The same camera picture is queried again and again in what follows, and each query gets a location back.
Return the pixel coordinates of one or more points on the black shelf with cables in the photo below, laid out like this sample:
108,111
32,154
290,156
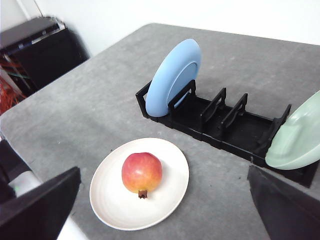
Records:
33,52

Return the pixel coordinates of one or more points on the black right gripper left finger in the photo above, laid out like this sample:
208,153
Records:
39,214

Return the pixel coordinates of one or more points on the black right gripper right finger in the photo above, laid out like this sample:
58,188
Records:
289,211

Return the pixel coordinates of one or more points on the white plate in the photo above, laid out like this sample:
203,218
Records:
118,205

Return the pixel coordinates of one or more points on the green plate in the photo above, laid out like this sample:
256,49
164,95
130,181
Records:
296,143

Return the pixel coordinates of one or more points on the black plastic plate rack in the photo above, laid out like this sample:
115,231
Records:
233,128

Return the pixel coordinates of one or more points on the blue plate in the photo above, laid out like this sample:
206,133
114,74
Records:
175,71

